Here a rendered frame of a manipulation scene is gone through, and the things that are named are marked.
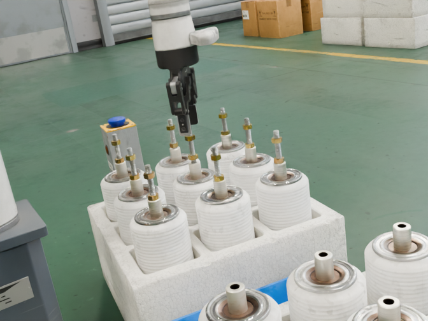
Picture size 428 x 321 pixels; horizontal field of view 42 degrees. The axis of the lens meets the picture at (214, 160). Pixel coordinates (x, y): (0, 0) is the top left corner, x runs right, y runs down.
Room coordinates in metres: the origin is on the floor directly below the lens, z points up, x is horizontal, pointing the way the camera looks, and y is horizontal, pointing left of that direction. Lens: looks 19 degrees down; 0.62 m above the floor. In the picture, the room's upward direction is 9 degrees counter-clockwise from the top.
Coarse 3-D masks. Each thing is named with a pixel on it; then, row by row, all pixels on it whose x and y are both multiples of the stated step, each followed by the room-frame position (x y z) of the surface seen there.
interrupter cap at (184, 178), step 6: (204, 168) 1.02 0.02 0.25; (180, 174) 1.01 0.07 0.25; (186, 174) 1.01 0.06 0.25; (204, 174) 1.00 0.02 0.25; (210, 174) 0.99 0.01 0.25; (180, 180) 0.98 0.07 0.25; (186, 180) 0.97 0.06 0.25; (192, 180) 0.97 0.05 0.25; (198, 180) 0.96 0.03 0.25; (204, 180) 0.96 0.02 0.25
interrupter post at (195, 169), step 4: (196, 160) 1.00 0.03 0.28; (192, 164) 0.98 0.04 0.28; (196, 164) 0.98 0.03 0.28; (192, 168) 0.98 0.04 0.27; (196, 168) 0.98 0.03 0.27; (200, 168) 0.99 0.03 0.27; (192, 172) 0.98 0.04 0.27; (196, 172) 0.98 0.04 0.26; (200, 172) 0.98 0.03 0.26; (192, 176) 0.98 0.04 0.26; (196, 176) 0.98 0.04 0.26; (200, 176) 0.98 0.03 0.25
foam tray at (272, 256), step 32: (96, 224) 1.02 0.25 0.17; (256, 224) 0.89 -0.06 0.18; (320, 224) 0.86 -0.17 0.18; (128, 256) 0.85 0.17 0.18; (224, 256) 0.80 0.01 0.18; (256, 256) 0.81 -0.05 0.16; (288, 256) 0.83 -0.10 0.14; (128, 288) 0.78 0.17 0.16; (160, 288) 0.76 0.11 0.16; (192, 288) 0.77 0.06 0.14; (224, 288) 0.79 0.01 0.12; (256, 288) 0.81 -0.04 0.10; (128, 320) 0.87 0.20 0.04; (160, 320) 0.75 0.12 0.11
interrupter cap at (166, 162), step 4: (168, 156) 1.13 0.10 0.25; (184, 156) 1.12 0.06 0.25; (160, 160) 1.11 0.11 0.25; (164, 160) 1.11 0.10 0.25; (168, 160) 1.11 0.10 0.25; (184, 160) 1.10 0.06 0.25; (188, 160) 1.09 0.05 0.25; (160, 164) 1.09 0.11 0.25; (164, 164) 1.09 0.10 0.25; (168, 164) 1.08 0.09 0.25; (172, 164) 1.08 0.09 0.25; (176, 164) 1.07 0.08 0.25; (180, 164) 1.07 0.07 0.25; (184, 164) 1.07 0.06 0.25
